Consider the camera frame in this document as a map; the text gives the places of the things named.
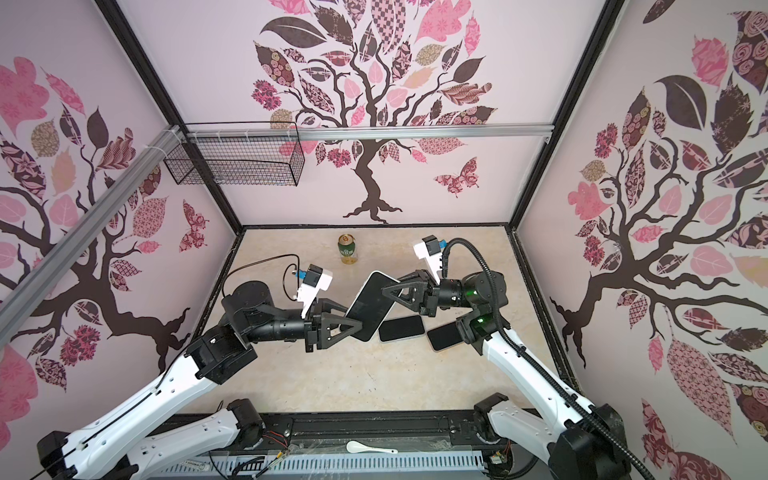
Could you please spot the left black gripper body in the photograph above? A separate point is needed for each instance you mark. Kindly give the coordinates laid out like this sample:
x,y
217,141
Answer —
x,y
310,332

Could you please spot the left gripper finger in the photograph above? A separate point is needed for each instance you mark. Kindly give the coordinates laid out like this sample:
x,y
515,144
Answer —
x,y
325,305
334,329

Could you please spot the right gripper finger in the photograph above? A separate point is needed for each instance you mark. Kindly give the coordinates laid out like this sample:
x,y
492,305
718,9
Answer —
x,y
412,286
411,303

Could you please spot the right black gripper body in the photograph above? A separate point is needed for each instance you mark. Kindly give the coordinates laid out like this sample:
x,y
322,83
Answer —
x,y
432,302

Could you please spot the black phone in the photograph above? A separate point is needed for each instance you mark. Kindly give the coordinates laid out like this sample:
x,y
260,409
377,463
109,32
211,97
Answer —
x,y
444,337
372,306
401,328

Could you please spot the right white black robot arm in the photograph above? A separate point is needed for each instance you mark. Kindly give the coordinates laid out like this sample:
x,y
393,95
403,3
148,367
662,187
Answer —
x,y
567,432

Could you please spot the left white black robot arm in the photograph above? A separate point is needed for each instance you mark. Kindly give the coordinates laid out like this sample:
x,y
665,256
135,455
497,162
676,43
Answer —
x,y
123,443

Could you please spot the green gold drink can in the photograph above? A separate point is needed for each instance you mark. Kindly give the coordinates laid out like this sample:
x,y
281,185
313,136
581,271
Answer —
x,y
347,249

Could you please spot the white plastic spoon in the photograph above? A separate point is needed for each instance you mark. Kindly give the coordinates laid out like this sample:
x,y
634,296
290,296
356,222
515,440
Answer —
x,y
356,447

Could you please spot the silver aluminium bar back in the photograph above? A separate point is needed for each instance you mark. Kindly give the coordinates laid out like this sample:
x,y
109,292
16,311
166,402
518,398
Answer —
x,y
375,133

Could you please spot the silver aluminium bar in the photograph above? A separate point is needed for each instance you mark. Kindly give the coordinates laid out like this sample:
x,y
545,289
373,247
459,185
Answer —
x,y
24,299
375,133

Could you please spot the silver aluminium bar left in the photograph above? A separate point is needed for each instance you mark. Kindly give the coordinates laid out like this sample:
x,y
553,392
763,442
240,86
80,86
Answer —
x,y
24,299

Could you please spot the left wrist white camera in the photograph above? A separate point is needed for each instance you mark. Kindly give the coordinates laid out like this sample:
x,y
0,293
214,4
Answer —
x,y
312,281

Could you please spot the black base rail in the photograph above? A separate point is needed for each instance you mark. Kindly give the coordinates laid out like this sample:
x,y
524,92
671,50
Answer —
x,y
430,430

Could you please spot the white slotted cable duct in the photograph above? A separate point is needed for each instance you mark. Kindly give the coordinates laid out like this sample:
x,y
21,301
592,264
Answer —
x,y
316,466

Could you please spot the black wire basket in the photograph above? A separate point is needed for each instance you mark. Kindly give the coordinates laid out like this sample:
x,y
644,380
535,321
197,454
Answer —
x,y
257,153

